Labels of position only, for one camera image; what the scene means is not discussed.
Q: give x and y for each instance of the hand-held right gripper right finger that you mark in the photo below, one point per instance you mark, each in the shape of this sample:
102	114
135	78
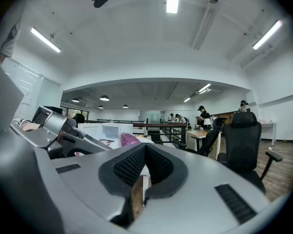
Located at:
197	179

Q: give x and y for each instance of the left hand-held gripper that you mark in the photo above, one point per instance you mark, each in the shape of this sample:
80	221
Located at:
53	123

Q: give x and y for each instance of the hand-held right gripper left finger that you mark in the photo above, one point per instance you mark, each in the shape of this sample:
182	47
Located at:
83	179

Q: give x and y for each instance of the purple eggplant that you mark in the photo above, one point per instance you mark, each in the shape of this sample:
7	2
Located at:
129	139

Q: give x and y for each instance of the person's left hand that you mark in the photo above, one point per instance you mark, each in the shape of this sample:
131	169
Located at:
30	127

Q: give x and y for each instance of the red white checkered tablecloth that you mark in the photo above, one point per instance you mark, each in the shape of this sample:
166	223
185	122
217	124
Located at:
107	143

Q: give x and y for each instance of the black pendant lamp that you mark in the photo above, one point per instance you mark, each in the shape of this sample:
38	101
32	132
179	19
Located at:
104	98
125	106
75	100
100	107

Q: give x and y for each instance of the glass window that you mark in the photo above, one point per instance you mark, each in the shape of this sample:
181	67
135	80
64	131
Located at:
75	112

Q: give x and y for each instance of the wooden desk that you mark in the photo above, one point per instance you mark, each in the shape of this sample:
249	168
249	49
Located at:
200	134

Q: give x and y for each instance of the clear drink cup with straw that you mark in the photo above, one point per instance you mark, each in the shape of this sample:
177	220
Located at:
145	131

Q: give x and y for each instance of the white wristwatch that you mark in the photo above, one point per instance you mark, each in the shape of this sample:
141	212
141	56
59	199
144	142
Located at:
25	122

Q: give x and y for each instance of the white table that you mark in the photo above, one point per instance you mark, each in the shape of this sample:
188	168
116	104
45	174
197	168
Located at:
268	124

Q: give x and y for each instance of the person's light shirt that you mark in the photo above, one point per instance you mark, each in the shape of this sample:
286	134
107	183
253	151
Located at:
11	40

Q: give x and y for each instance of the black railing with wooden rail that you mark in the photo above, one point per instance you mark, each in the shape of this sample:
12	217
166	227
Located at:
161	125

